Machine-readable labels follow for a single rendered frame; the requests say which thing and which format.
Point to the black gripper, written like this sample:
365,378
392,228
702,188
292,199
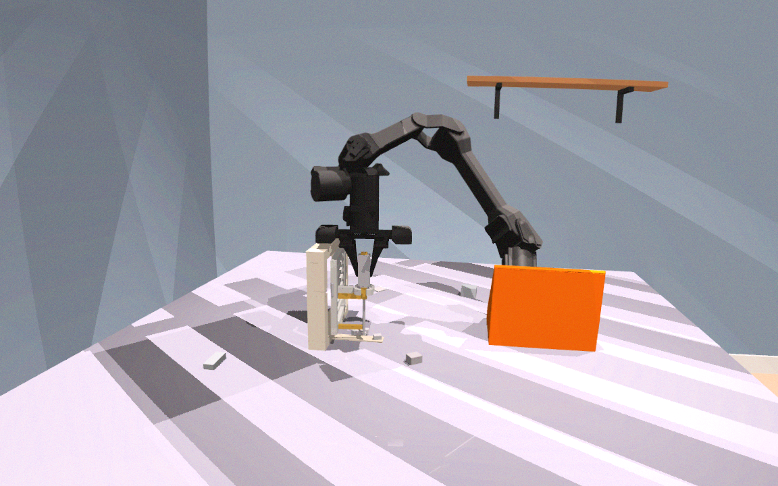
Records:
364,224

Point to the small white rectangular block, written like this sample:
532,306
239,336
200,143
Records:
214,360

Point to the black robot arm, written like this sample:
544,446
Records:
515,238

